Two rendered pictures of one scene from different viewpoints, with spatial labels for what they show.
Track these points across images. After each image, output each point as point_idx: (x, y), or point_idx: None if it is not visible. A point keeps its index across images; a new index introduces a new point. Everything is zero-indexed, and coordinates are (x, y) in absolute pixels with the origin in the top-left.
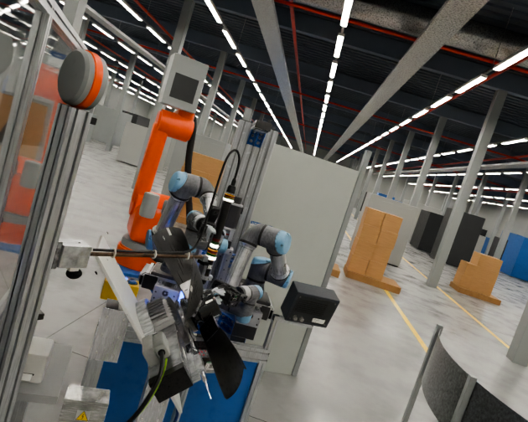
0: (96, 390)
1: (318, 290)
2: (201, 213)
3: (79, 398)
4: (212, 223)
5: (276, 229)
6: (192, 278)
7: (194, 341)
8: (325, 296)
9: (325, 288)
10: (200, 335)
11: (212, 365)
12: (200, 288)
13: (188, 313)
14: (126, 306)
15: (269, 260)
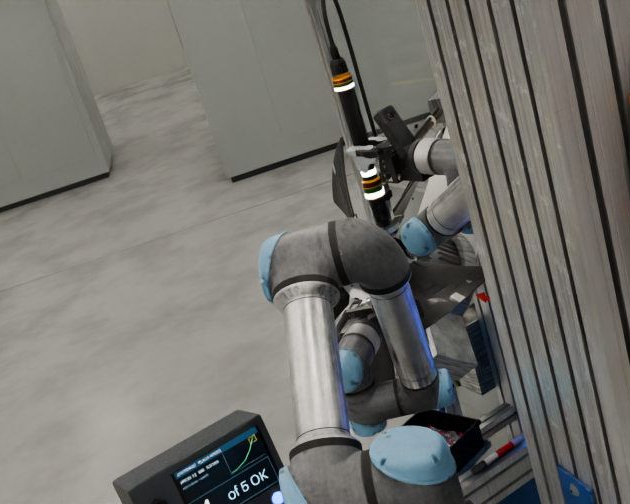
0: (473, 318)
1: (178, 452)
2: (442, 140)
3: (472, 304)
4: (387, 141)
5: (300, 229)
6: (334, 157)
7: (461, 436)
8: (158, 455)
9: (156, 471)
10: (475, 465)
11: (335, 319)
12: (346, 195)
13: (338, 200)
14: (426, 198)
15: (374, 439)
